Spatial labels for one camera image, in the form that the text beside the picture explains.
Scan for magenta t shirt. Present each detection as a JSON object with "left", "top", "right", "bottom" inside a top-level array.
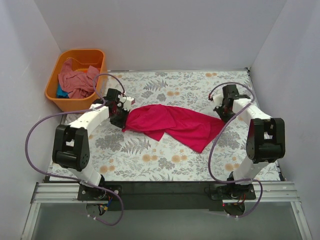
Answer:
[{"left": 122, "top": 104, "right": 225, "bottom": 153}]

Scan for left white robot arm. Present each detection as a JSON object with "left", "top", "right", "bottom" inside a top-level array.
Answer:
[{"left": 52, "top": 88, "right": 135, "bottom": 200}]

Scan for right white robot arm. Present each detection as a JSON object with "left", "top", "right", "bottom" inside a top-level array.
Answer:
[{"left": 208, "top": 82, "right": 286, "bottom": 199}]

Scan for floral table mat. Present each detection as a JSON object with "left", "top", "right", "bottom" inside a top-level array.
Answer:
[{"left": 88, "top": 71, "right": 253, "bottom": 181}]

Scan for salmon pink t shirt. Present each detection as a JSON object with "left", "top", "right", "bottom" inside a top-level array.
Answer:
[{"left": 57, "top": 58, "right": 100, "bottom": 99}]

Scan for orange plastic basket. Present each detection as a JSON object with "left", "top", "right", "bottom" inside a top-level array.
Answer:
[{"left": 44, "top": 48, "right": 107, "bottom": 112}]

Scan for teal garment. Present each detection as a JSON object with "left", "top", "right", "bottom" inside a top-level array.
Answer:
[{"left": 56, "top": 84, "right": 69, "bottom": 99}]

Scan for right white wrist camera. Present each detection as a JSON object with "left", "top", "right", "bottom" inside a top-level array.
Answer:
[{"left": 211, "top": 93, "right": 224, "bottom": 109}]

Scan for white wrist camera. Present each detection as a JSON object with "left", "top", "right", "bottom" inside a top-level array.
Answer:
[
  {"left": 211, "top": 93, "right": 224, "bottom": 109},
  {"left": 117, "top": 96, "right": 135, "bottom": 112}
]

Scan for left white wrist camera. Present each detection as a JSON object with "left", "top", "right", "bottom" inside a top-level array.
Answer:
[{"left": 117, "top": 96, "right": 135, "bottom": 112}]

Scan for aluminium frame rail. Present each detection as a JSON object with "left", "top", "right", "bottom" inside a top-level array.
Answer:
[{"left": 22, "top": 181, "right": 312, "bottom": 240}]

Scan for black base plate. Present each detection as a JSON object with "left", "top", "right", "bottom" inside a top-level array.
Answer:
[{"left": 77, "top": 181, "right": 256, "bottom": 211}]

